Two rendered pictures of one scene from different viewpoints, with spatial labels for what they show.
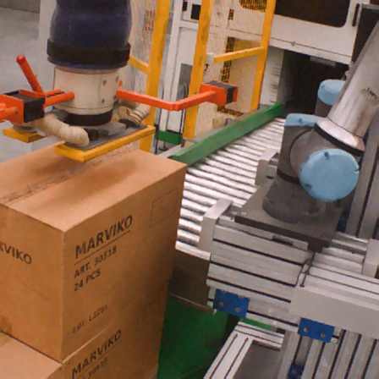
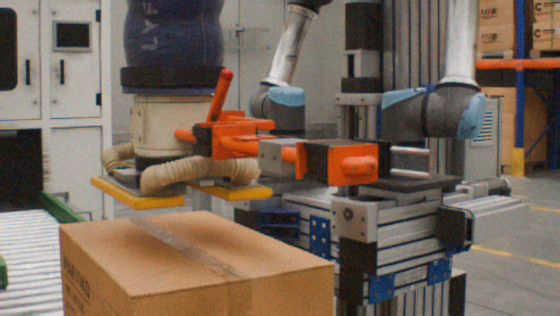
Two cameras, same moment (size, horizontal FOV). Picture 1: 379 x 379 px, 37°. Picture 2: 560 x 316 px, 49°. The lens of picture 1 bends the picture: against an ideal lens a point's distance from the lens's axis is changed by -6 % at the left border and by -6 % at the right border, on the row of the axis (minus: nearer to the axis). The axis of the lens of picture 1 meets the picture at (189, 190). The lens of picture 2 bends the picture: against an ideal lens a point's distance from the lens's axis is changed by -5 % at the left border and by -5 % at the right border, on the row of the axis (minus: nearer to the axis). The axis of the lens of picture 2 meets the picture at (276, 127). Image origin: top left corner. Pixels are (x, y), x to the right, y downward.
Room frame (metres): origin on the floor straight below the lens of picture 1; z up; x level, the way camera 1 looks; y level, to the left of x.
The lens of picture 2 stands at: (0.59, 1.32, 1.29)
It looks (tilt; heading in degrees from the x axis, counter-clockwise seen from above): 4 degrees down; 305
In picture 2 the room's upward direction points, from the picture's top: straight up
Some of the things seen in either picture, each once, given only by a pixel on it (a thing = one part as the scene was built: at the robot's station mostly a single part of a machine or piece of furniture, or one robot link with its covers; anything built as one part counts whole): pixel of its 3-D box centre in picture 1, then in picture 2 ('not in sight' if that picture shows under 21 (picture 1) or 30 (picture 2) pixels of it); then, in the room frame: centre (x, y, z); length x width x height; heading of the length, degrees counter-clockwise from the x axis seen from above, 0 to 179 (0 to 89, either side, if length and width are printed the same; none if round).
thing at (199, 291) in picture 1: (131, 263); not in sight; (1.89, 0.17, 0.47); 0.70 x 0.03 x 0.15; 66
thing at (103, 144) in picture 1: (107, 134); (215, 176); (1.50, 0.24, 1.08); 0.34 x 0.10 x 0.05; 155
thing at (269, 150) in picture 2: not in sight; (287, 155); (1.12, 0.52, 1.18); 0.07 x 0.07 x 0.04; 65
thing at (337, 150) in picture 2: not in sight; (336, 161); (1.00, 0.58, 1.18); 0.08 x 0.07 x 0.05; 155
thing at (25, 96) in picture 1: (21, 106); (224, 140); (1.32, 0.43, 1.18); 0.10 x 0.08 x 0.06; 65
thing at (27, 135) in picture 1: (55, 118); (132, 182); (1.59, 0.41, 1.08); 0.34 x 0.10 x 0.05; 155
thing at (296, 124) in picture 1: (308, 144); (406, 113); (1.26, -0.25, 1.20); 0.13 x 0.12 x 0.14; 8
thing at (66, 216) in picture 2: not in sight; (81, 220); (3.18, -0.69, 0.60); 1.60 x 0.10 x 0.09; 156
